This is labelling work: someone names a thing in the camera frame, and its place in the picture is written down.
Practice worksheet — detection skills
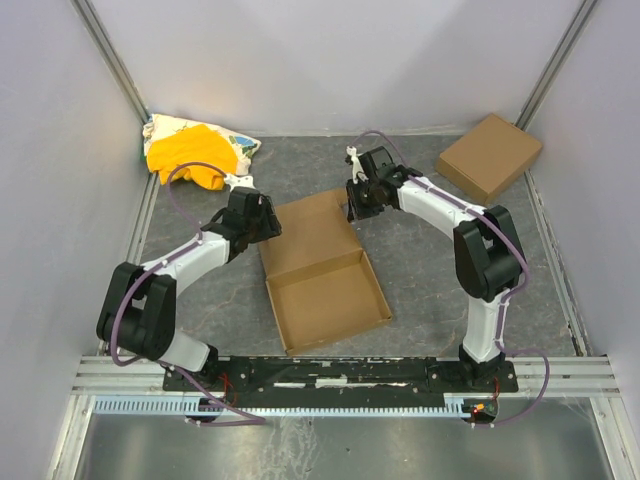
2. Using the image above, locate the aluminium corner post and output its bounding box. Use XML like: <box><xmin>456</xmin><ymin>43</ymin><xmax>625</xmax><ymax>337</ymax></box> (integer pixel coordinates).
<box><xmin>514</xmin><ymin>0</ymin><xmax>600</xmax><ymax>131</ymax></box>
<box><xmin>70</xmin><ymin>0</ymin><xmax>150</xmax><ymax>124</ymax></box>

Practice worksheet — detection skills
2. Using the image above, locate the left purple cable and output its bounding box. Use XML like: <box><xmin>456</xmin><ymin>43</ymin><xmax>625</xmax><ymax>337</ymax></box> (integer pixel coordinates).
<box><xmin>109</xmin><ymin>162</ymin><xmax>269</xmax><ymax>429</ymax></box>

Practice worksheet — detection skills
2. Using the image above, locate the aluminium frame rail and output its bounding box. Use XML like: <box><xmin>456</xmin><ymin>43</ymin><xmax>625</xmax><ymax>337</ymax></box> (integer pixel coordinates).
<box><xmin>71</xmin><ymin>356</ymin><xmax>621</xmax><ymax>399</ymax></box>

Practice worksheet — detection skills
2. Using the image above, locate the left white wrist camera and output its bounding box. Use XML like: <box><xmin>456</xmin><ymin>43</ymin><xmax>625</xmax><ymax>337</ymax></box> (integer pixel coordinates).
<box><xmin>224</xmin><ymin>174</ymin><xmax>255</xmax><ymax>190</ymax></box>

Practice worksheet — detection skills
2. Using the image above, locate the white patterned cloth bag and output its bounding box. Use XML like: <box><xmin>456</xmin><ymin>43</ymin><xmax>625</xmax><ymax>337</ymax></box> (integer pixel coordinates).
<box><xmin>142</xmin><ymin>114</ymin><xmax>261</xmax><ymax>176</ymax></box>

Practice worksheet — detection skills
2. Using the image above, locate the light blue cable duct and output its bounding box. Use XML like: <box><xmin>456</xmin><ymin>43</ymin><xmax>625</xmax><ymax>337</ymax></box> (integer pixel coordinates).
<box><xmin>92</xmin><ymin>392</ymin><xmax>506</xmax><ymax>419</ymax></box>

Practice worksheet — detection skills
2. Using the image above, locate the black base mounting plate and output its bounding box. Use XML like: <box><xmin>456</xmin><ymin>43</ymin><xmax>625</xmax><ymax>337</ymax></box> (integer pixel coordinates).
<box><xmin>194</xmin><ymin>356</ymin><xmax>519</xmax><ymax>409</ymax></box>

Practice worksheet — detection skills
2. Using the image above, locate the yellow cloth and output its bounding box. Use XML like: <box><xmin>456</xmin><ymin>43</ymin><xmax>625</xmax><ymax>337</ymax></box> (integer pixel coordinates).
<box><xmin>146</xmin><ymin>125</ymin><xmax>239</xmax><ymax>190</ymax></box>

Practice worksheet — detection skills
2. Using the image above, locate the closed brown cardboard box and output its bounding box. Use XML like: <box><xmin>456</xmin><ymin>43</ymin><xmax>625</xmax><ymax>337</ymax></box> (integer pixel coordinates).
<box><xmin>435</xmin><ymin>114</ymin><xmax>543</xmax><ymax>205</ymax></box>

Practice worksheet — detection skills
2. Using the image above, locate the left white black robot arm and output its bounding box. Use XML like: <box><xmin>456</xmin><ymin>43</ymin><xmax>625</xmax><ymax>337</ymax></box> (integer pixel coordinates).
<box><xmin>96</xmin><ymin>187</ymin><xmax>282</xmax><ymax>373</ymax></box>

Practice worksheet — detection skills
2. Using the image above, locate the left aluminium corner post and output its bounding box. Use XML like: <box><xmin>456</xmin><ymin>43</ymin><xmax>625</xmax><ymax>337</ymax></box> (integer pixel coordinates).
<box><xmin>70</xmin><ymin>0</ymin><xmax>150</xmax><ymax>124</ymax></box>

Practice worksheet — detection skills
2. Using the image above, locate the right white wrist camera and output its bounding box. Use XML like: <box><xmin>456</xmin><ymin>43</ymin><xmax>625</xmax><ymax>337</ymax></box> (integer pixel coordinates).
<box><xmin>346</xmin><ymin>146</ymin><xmax>367</xmax><ymax>184</ymax></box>

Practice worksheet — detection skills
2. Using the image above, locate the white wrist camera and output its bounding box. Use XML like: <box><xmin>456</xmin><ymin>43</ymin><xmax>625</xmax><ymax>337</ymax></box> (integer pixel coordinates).
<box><xmin>346</xmin><ymin>146</ymin><xmax>367</xmax><ymax>184</ymax></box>
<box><xmin>224</xmin><ymin>174</ymin><xmax>255</xmax><ymax>190</ymax></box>

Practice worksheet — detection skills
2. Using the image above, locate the right aluminium corner post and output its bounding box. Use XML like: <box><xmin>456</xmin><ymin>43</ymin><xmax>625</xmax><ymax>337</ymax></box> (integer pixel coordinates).
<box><xmin>514</xmin><ymin>0</ymin><xmax>600</xmax><ymax>131</ymax></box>

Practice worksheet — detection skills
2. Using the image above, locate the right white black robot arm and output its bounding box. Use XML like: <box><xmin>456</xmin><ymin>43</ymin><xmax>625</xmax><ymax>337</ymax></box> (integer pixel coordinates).
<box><xmin>345</xmin><ymin>146</ymin><xmax>528</xmax><ymax>366</ymax></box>

